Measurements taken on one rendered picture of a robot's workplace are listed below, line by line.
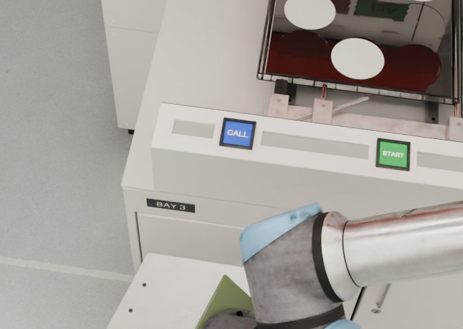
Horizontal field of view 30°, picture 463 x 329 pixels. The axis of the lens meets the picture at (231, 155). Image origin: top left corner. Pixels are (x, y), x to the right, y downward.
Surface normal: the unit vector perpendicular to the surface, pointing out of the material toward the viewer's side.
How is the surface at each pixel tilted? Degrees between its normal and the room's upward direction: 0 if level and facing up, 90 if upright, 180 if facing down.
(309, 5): 1
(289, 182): 90
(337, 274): 46
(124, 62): 90
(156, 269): 0
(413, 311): 90
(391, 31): 0
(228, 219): 90
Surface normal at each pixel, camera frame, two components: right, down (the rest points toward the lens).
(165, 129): 0.04, -0.55
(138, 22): -0.14, 0.83
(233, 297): 0.64, -0.14
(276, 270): -0.44, 0.10
